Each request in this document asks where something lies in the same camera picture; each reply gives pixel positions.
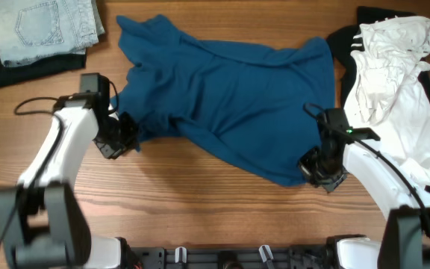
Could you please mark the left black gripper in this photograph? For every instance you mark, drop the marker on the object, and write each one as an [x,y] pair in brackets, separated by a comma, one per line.
[112,151]

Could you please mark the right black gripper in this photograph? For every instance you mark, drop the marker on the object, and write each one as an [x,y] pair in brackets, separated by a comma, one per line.
[304,164]

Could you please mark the dark blue polo shirt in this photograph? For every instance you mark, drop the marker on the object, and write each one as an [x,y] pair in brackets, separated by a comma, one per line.
[241,102]

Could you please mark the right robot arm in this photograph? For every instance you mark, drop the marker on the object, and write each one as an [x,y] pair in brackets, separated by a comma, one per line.
[404,204]

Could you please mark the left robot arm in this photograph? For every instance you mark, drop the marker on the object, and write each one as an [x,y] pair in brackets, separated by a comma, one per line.
[41,222]

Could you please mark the white crumpled garment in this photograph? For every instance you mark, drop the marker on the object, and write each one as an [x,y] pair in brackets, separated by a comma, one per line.
[398,93]

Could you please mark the black garment under white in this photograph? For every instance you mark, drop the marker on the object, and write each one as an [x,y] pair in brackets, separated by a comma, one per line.
[343,45]

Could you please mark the light blue denim jeans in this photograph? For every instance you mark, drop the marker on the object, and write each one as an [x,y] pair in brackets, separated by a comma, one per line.
[31,30]

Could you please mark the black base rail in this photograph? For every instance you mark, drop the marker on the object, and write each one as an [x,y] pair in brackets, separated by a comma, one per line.
[264,257]

